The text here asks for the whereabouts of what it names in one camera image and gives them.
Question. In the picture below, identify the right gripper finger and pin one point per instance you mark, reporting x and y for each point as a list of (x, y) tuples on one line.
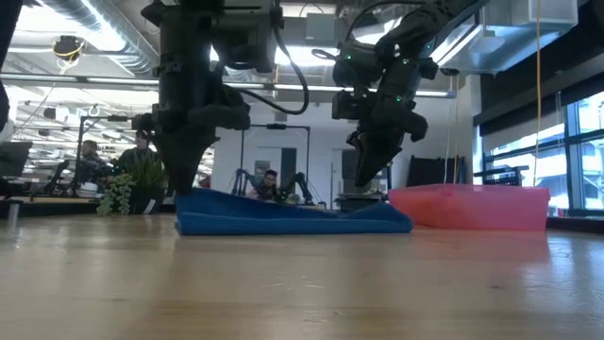
[(362, 160), (383, 153)]

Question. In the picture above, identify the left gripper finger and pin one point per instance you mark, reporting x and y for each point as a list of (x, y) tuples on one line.
[(197, 156), (174, 156)]

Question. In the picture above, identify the blue microfiber towel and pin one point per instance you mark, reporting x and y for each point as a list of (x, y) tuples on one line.
[(283, 222)]

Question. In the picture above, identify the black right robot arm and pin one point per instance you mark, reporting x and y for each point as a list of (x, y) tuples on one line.
[(415, 28)]

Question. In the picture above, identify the small dark robot arm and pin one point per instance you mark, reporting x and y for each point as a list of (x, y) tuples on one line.
[(302, 181), (240, 181)]

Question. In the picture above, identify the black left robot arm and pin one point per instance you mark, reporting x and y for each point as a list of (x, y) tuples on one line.
[(184, 28)]

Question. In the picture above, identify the pink plastic basket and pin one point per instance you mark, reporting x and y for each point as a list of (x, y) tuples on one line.
[(472, 208)]

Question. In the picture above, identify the person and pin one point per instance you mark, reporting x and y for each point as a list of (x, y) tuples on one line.
[(134, 158), (92, 163), (269, 181)]

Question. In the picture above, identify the black upright panel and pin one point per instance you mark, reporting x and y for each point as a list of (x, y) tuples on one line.
[(431, 172)]

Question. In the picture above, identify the small green potted plant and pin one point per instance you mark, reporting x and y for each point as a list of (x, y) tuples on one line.
[(120, 191)]

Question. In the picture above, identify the long ceiling light bar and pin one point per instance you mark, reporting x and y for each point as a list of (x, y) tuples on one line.
[(94, 80)]

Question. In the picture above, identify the grey ceiling junction box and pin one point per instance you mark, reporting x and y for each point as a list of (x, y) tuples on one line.
[(321, 28)]

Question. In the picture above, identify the black office chair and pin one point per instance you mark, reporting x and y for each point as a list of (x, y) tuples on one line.
[(59, 177)]

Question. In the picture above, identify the light wooden table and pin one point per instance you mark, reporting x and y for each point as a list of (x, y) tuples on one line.
[(47, 199)]

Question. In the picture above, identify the dark computer monitor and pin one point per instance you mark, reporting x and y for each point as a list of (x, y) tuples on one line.
[(14, 158)]

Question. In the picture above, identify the large black-framed window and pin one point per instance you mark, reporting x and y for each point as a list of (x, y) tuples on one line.
[(590, 165)]

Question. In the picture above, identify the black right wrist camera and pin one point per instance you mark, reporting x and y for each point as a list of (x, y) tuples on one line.
[(347, 105)]

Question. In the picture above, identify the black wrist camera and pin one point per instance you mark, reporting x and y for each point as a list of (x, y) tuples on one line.
[(347, 105), (245, 33)]

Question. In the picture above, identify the ceiling dome camera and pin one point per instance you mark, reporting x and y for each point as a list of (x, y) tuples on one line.
[(449, 72)]

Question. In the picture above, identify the black tubular stand frame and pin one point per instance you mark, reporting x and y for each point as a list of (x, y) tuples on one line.
[(276, 126), (113, 118)]

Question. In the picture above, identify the ribbed silver ventilation duct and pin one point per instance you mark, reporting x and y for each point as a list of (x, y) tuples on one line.
[(132, 59)]

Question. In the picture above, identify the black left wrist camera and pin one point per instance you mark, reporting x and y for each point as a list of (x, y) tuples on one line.
[(245, 33)]

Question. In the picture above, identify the black aluminium rig frame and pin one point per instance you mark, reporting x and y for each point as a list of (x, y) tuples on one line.
[(61, 210)]

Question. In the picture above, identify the rectangular metal ventilation duct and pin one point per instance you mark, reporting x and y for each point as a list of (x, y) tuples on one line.
[(519, 42)]

